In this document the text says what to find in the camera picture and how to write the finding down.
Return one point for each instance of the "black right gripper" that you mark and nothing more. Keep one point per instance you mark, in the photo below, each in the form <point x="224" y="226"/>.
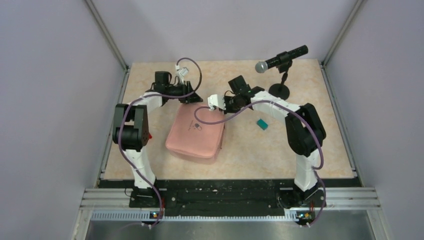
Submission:
<point x="228" y="110"/>

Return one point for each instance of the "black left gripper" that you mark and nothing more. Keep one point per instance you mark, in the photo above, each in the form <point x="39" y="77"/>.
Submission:
<point x="193" y="98"/>

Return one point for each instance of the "pink medicine case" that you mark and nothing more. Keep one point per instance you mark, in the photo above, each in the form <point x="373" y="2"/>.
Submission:
<point x="191" y="140"/>

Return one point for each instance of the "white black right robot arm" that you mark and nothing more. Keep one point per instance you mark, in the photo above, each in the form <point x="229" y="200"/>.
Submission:
<point x="304" y="129"/>

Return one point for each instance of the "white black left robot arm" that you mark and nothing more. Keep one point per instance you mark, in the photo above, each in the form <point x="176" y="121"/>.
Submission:
<point x="130" y="128"/>

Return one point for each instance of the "teal small box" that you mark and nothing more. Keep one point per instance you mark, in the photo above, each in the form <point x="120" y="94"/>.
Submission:
<point x="262" y="124"/>

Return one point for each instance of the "black microphone on stand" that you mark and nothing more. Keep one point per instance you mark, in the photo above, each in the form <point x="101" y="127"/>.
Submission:
<point x="282" y="61"/>

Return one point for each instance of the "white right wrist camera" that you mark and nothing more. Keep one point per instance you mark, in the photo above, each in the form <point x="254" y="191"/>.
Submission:
<point x="216" y="101"/>

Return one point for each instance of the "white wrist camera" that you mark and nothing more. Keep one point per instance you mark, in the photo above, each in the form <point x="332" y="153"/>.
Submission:
<point x="216" y="101"/>
<point x="181" y="72"/>

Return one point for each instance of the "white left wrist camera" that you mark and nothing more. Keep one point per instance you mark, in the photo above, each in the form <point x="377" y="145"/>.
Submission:
<point x="181" y="72"/>

